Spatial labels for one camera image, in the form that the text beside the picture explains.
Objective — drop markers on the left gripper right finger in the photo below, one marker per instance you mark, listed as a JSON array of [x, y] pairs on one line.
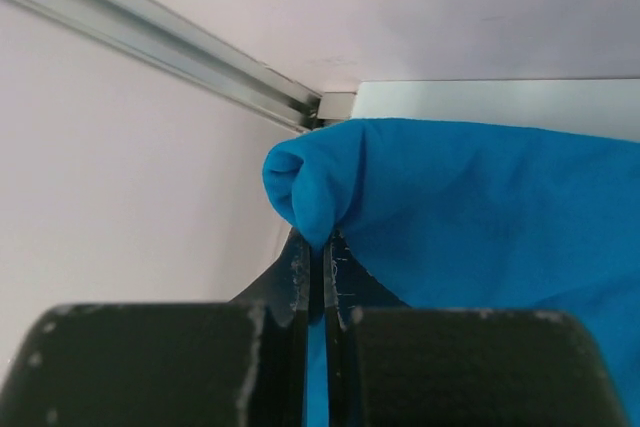
[[391, 365]]

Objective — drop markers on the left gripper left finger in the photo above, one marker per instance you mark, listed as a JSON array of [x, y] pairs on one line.
[[236, 363]]

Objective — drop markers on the blue t shirt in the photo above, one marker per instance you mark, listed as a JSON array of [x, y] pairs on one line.
[[450, 214]]

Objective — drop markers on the left aluminium frame post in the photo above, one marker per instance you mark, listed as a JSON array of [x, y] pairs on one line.
[[152, 33]]

